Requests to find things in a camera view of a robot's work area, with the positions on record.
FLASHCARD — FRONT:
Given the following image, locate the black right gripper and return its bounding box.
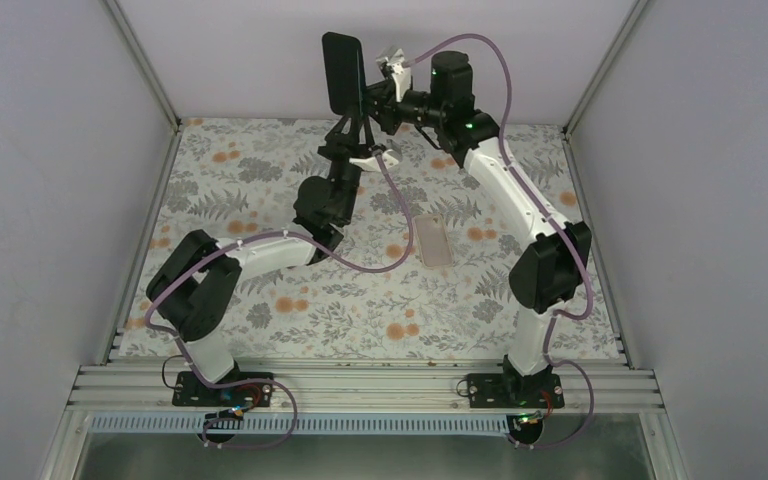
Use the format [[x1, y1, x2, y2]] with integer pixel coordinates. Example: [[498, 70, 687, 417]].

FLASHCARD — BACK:
[[351, 81, 445, 137]]

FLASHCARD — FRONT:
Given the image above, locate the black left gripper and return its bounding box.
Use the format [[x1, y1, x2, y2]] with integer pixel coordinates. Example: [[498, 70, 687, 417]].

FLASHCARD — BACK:
[[316, 105, 373, 223]]

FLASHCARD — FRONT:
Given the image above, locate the beige phone case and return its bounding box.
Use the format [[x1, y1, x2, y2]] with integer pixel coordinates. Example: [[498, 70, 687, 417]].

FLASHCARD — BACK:
[[414, 214, 454, 269]]

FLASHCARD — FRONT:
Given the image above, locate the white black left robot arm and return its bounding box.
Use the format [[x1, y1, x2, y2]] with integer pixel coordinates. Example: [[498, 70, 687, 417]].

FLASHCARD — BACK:
[[145, 109, 383, 405]]

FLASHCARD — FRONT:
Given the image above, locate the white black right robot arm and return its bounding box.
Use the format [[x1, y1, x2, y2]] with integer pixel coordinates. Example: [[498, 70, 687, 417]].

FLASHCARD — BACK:
[[364, 48, 592, 407]]

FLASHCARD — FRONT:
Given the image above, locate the floral patterned table mat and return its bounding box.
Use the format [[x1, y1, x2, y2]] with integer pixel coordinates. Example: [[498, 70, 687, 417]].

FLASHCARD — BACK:
[[118, 117, 624, 362]]

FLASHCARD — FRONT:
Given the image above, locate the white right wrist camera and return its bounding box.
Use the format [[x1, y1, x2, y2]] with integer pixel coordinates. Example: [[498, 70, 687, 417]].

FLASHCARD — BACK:
[[376, 45, 413, 103]]

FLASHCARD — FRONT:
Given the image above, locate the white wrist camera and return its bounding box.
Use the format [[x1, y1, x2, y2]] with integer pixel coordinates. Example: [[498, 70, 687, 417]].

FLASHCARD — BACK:
[[376, 45, 413, 103], [349, 144, 402, 173]]

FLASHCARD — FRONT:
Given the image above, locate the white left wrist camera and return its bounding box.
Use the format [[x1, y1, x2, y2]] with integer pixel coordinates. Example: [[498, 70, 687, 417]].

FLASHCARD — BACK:
[[349, 144, 402, 173]]

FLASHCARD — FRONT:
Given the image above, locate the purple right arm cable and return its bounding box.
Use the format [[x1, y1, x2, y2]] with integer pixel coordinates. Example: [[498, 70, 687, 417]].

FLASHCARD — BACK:
[[407, 33, 596, 450]]

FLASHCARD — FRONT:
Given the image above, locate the aluminium frame post left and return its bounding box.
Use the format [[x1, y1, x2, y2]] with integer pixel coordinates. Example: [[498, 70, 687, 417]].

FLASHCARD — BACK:
[[100, 0, 181, 131]]

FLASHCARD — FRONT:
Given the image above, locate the aluminium frame post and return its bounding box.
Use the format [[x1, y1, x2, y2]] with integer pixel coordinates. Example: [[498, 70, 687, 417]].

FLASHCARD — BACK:
[[563, 0, 650, 140], [100, 0, 181, 131]]

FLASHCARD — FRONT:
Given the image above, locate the aluminium frame post right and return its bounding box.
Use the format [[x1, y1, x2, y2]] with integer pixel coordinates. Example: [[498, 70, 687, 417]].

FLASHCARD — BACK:
[[563, 0, 650, 140]]

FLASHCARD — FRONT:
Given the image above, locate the aluminium front rail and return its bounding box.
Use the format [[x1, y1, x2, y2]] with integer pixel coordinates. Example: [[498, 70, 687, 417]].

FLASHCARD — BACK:
[[67, 359, 665, 414]]

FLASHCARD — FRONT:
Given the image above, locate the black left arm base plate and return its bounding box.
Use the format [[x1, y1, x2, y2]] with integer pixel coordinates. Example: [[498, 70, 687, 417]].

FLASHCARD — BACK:
[[171, 371, 274, 408]]

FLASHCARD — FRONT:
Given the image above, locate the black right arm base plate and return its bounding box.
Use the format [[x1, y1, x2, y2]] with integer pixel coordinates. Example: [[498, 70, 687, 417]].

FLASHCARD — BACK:
[[455, 373, 565, 410]]

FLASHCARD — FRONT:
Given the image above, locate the slotted grey cable duct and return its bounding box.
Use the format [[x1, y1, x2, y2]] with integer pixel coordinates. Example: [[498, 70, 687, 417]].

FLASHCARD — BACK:
[[90, 412, 509, 437]]

